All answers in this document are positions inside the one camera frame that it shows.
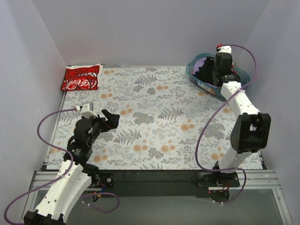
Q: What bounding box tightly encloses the aluminium mounting rail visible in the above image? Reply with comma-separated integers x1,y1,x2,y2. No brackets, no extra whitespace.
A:
30,170,282,190

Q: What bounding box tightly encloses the folded red Coca-Cola shirt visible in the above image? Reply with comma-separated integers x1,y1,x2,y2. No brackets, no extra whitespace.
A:
61,64,103,91

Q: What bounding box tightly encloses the floral table mat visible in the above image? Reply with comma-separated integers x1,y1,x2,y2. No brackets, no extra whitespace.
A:
46,67,263,171

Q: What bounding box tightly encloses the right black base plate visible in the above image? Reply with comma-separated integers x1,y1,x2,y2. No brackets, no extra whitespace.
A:
196,172,240,188

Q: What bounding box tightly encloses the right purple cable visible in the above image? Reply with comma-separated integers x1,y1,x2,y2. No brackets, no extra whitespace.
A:
195,44,258,205

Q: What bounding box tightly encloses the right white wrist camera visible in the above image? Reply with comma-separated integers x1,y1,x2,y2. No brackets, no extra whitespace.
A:
216,44,232,54

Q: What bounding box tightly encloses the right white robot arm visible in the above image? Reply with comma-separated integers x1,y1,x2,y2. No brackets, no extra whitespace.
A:
186,52,271,188

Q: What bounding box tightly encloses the black t-shirt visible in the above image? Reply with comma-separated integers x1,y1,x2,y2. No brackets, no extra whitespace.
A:
194,61,218,86

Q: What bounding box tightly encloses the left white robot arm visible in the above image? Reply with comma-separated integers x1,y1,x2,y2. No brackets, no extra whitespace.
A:
23,109,120,225

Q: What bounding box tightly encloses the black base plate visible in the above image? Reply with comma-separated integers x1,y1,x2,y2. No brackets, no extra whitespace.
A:
89,173,114,188
196,172,240,188

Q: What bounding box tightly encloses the purple cable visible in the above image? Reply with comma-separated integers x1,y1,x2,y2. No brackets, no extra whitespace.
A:
4,107,120,224
195,44,258,205

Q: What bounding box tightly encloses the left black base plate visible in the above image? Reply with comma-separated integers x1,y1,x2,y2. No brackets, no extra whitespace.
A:
89,173,114,188

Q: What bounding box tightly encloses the teal plastic basket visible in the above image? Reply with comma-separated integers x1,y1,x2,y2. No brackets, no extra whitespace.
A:
186,53,250,101

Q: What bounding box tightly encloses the lilac t-shirt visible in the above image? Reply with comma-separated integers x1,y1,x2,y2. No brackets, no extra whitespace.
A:
193,57,206,74

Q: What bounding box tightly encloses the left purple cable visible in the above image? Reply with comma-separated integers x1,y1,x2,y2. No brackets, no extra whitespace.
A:
4,107,120,224

